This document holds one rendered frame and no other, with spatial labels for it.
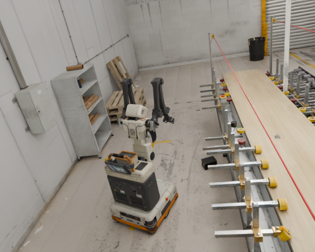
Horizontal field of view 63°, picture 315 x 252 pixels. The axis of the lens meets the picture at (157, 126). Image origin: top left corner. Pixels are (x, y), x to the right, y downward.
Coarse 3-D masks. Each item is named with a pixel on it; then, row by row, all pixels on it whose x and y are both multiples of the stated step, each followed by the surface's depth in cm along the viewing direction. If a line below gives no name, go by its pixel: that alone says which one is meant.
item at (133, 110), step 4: (128, 104) 298; (132, 104) 295; (136, 104) 293; (140, 104) 291; (128, 108) 296; (132, 108) 293; (136, 108) 290; (140, 108) 289; (144, 108) 294; (128, 112) 294; (132, 112) 291; (136, 112) 288; (140, 112) 288; (144, 112) 295; (132, 116) 292; (136, 116) 289; (140, 116) 289; (144, 116) 297
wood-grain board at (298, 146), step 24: (240, 72) 496; (240, 96) 388; (264, 96) 373; (240, 120) 321; (264, 120) 309; (288, 120) 299; (264, 144) 263; (288, 144) 256; (312, 144) 249; (264, 168) 230; (288, 168) 224; (312, 168) 219; (288, 192) 199; (312, 192) 195; (288, 216) 179; (288, 240) 165; (312, 240) 160
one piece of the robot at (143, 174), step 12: (108, 156) 285; (120, 156) 274; (108, 168) 293; (132, 168) 274; (144, 168) 278; (108, 180) 303; (120, 180) 292; (132, 180) 281; (144, 180) 275; (156, 180) 296; (120, 192) 302; (132, 192) 291; (144, 192) 280; (156, 192) 299; (132, 204) 302; (144, 204) 290
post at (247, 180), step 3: (246, 177) 184; (246, 180) 183; (249, 180) 182; (246, 183) 184; (249, 183) 183; (246, 186) 185; (249, 186) 184; (246, 189) 186; (249, 189) 186; (246, 192) 187; (249, 192) 187; (246, 195) 188; (249, 195) 188; (246, 198) 190; (249, 198) 189; (246, 213) 196; (249, 213) 196; (246, 216) 197; (249, 216) 197; (246, 219) 199; (249, 219) 198; (246, 222) 201; (249, 222) 199
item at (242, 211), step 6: (216, 102) 436; (216, 108) 414; (222, 114) 390; (222, 120) 372; (222, 126) 356; (222, 132) 341; (228, 156) 290; (228, 162) 285; (234, 168) 267; (234, 174) 261; (234, 180) 253; (234, 186) 246; (240, 210) 218; (240, 216) 219; (246, 228) 201; (246, 240) 194; (252, 240) 190; (252, 246) 186
